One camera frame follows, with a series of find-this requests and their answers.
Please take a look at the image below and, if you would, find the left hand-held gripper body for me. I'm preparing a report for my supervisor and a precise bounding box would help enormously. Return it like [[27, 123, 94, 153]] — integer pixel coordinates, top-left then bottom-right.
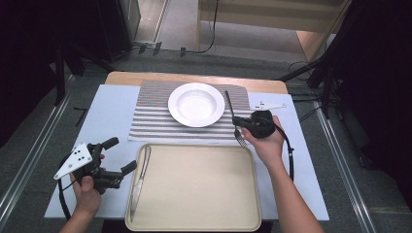
[[52, 142, 124, 196]]

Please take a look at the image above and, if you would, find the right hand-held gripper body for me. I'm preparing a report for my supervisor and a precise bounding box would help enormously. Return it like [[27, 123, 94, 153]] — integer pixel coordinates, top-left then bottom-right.
[[247, 101, 289, 140]]

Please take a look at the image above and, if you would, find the silver fork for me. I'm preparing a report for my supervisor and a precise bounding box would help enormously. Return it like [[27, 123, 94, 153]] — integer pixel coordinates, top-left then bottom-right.
[[224, 89, 248, 149]]

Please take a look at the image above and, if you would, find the silver table knife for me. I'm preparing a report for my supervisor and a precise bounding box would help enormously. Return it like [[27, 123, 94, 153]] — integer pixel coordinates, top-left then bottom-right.
[[129, 145, 153, 223]]

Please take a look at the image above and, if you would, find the white plate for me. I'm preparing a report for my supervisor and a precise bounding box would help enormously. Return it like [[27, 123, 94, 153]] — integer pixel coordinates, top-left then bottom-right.
[[167, 82, 226, 128]]

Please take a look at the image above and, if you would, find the beige plastic tray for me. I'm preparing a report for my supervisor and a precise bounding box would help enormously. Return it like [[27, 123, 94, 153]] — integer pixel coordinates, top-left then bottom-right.
[[124, 143, 262, 233]]

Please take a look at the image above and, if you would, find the person's right hand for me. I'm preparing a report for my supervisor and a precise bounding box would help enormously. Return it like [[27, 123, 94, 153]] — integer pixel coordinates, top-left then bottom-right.
[[241, 116, 287, 172]]

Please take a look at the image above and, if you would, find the person's left hand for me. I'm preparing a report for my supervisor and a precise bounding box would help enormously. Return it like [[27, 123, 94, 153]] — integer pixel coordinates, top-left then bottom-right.
[[69, 174, 103, 217]]

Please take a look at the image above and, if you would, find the white table cover sheet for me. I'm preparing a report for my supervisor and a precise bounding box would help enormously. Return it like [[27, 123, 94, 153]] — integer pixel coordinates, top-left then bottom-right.
[[43, 83, 330, 222]]

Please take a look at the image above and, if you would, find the striped placemat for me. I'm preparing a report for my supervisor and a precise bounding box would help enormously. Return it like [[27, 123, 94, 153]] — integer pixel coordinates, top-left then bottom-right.
[[127, 80, 257, 145]]

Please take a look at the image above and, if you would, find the wooden table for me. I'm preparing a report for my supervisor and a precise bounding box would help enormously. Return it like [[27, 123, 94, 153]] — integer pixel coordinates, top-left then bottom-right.
[[105, 71, 290, 95]]

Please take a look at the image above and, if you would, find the black metal stand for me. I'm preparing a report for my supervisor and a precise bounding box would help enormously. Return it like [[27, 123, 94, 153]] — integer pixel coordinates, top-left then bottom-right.
[[278, 0, 358, 120], [52, 42, 67, 107]]

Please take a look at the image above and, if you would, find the light wooden furniture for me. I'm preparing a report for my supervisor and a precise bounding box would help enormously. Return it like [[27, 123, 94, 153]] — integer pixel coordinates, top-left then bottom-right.
[[195, 0, 353, 62]]

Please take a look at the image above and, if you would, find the black cabinet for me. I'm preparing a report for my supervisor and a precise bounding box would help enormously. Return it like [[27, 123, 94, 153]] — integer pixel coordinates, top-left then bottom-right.
[[93, 0, 142, 62]]

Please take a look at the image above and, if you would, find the black curtain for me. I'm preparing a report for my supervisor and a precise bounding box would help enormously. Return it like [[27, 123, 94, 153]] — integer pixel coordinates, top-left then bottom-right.
[[333, 0, 412, 210], [0, 0, 98, 149]]

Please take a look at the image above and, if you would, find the left hand-held gripper cable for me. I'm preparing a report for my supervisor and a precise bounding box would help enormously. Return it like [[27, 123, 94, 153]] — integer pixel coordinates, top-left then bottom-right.
[[56, 154, 79, 221]]

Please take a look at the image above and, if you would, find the hand-held gripper cable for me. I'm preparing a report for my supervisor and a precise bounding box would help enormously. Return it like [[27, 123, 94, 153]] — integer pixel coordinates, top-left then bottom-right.
[[56, 154, 79, 221], [258, 116, 295, 183]]

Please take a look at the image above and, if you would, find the metal floor rail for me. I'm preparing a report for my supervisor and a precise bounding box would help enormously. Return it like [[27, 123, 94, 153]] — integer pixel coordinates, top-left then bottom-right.
[[0, 75, 77, 221], [311, 100, 378, 233]]

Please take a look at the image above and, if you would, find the right hand-held gripper cable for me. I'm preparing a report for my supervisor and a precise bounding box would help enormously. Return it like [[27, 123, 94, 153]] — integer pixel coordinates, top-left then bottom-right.
[[258, 116, 295, 183]]

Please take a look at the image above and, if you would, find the black floor cable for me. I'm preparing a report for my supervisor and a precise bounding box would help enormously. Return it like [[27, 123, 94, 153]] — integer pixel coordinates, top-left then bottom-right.
[[287, 60, 325, 123]]

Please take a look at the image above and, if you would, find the black hanging cable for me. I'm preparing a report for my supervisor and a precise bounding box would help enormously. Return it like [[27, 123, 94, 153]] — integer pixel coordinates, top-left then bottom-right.
[[179, 0, 220, 55]]

